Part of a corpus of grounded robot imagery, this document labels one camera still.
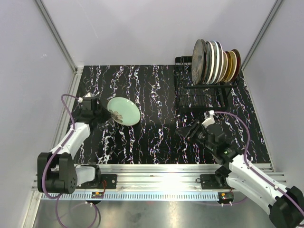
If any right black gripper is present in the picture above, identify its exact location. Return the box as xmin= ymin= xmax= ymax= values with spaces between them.
xmin=175 ymin=119 xmax=216 ymax=152

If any mint green flower plate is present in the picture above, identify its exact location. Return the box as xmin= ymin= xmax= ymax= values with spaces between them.
xmin=107 ymin=97 xmax=141 ymax=126

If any cream plate with black sprig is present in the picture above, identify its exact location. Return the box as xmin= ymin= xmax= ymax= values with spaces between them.
xmin=230 ymin=51 xmax=237 ymax=81

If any stack of plates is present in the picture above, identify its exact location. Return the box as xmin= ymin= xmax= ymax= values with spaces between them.
xmin=191 ymin=39 xmax=205 ymax=85

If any blue glazed plate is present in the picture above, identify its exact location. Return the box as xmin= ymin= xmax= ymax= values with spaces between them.
xmin=201 ymin=39 xmax=209 ymax=84

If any black white striped plate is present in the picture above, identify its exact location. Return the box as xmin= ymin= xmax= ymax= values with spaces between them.
xmin=206 ymin=41 xmax=215 ymax=84

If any amber patterned glass plate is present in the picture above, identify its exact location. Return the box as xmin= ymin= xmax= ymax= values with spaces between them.
xmin=224 ymin=51 xmax=232 ymax=82

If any white watermelon pattern plate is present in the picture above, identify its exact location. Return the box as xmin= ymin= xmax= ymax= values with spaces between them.
xmin=212 ymin=41 xmax=220 ymax=84

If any dark green rimmed plate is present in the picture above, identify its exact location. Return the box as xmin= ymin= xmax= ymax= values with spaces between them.
xmin=216 ymin=41 xmax=224 ymax=83

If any red floral plate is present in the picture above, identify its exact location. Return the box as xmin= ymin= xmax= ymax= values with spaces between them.
xmin=232 ymin=49 xmax=241 ymax=80

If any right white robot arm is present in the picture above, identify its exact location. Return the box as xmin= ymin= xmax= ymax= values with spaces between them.
xmin=176 ymin=121 xmax=304 ymax=228

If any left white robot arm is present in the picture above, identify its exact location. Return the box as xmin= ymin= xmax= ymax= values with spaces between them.
xmin=37 ymin=93 xmax=111 ymax=199

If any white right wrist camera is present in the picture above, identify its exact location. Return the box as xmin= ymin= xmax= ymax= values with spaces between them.
xmin=201 ymin=110 xmax=215 ymax=128

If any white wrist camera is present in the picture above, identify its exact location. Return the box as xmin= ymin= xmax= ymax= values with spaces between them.
xmin=78 ymin=92 xmax=95 ymax=103
xmin=201 ymin=110 xmax=215 ymax=128

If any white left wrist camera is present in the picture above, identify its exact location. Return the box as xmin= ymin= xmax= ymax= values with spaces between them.
xmin=78 ymin=92 xmax=95 ymax=103

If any black wire dish rack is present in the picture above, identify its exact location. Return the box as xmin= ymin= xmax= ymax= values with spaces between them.
xmin=173 ymin=56 xmax=243 ymax=114

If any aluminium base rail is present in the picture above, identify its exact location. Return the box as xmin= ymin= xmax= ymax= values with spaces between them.
xmin=30 ymin=163 xmax=289 ymax=190

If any white slotted cable duct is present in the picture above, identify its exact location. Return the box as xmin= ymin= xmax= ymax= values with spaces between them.
xmin=41 ymin=191 xmax=220 ymax=201

